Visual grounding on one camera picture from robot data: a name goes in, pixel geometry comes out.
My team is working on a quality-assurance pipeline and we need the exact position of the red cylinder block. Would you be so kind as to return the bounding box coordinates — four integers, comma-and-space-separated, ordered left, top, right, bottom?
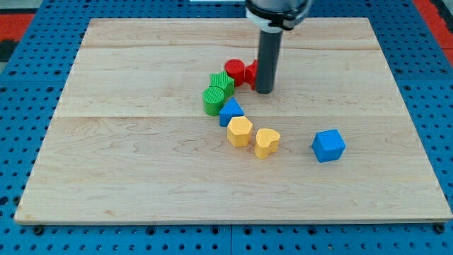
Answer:
224, 59, 245, 86

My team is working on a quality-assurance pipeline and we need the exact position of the yellow hexagon block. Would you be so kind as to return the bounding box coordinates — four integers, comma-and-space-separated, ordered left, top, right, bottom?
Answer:
227, 116, 253, 147

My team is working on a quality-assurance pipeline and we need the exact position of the blue triangle block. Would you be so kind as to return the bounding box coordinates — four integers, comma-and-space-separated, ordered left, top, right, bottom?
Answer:
219, 98, 244, 127

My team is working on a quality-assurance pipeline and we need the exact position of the blue cube block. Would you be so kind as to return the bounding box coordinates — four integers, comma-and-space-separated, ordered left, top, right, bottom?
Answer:
311, 129, 346, 163

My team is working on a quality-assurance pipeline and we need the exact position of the green star block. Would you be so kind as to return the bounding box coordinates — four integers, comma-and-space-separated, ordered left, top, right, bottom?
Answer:
210, 71, 235, 99

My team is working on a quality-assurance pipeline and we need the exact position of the green cylinder block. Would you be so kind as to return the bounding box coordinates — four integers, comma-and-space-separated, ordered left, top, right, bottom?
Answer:
202, 86, 225, 116

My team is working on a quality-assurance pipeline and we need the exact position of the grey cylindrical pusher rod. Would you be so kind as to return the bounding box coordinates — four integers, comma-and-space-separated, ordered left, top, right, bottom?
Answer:
255, 30, 282, 94

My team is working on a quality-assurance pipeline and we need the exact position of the red star block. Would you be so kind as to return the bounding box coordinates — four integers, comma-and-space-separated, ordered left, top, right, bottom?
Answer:
244, 59, 258, 90

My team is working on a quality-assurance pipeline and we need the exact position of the yellow heart block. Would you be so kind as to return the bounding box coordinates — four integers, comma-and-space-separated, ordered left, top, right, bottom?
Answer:
255, 128, 281, 159

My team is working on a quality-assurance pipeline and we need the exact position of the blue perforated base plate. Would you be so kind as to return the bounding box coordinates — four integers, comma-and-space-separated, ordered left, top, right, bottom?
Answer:
1, 1, 452, 254

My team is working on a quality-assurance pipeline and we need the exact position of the light wooden board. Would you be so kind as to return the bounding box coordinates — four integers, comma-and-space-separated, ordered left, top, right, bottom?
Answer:
15, 18, 452, 225

